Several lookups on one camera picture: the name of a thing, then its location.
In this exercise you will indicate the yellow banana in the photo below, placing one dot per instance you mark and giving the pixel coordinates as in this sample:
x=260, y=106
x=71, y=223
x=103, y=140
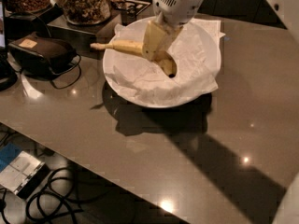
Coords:
x=127, y=46

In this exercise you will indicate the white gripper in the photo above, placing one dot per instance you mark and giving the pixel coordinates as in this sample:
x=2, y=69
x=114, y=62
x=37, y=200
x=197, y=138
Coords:
x=179, y=4

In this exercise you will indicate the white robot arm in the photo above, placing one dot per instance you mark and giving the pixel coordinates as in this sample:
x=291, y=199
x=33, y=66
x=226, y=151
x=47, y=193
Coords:
x=288, y=211

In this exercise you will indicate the black device at left edge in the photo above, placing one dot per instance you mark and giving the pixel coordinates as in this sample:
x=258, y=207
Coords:
x=8, y=75

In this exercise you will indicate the white bowl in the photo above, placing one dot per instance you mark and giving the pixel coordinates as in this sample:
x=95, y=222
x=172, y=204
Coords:
x=109, y=62

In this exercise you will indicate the white paper liner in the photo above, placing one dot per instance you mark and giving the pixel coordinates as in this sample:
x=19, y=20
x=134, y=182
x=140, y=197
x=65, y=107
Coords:
x=193, y=66

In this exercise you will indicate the black pouch with label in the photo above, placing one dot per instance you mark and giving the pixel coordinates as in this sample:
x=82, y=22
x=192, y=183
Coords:
x=42, y=56

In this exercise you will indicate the dark stand under left jar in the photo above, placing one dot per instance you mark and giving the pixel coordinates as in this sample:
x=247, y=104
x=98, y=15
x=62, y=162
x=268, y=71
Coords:
x=21, y=24

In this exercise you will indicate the blue object on floor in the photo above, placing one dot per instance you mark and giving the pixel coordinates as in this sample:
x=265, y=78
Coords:
x=8, y=154

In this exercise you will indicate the glass jar of granola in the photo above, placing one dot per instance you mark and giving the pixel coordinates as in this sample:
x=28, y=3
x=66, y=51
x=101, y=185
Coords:
x=85, y=12

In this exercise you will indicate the white box on floor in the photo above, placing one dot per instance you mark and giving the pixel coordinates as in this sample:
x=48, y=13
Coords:
x=24, y=175

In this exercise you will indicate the dark metal jar stand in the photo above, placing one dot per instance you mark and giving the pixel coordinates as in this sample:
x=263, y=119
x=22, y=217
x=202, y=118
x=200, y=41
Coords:
x=81, y=36

